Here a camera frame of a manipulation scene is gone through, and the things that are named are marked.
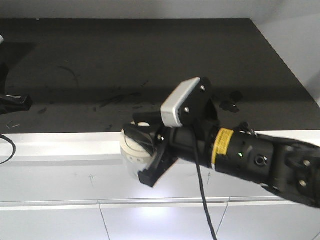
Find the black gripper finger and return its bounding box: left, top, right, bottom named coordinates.
left=122, top=122, right=160, bottom=158
left=132, top=111, right=164, bottom=126
left=0, top=62, right=9, bottom=95
left=0, top=94, right=32, bottom=115

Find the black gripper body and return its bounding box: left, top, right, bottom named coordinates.
left=137, top=98, right=222, bottom=188

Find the glass jar with beige lid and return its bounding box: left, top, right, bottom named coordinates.
left=119, top=129, right=153, bottom=181

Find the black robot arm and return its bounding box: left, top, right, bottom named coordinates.
left=123, top=100, right=320, bottom=208

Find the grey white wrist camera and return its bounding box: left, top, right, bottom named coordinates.
left=160, top=77, right=212, bottom=128

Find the black camera cable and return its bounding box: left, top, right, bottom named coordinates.
left=189, top=124, right=218, bottom=240
left=0, top=133, right=17, bottom=165

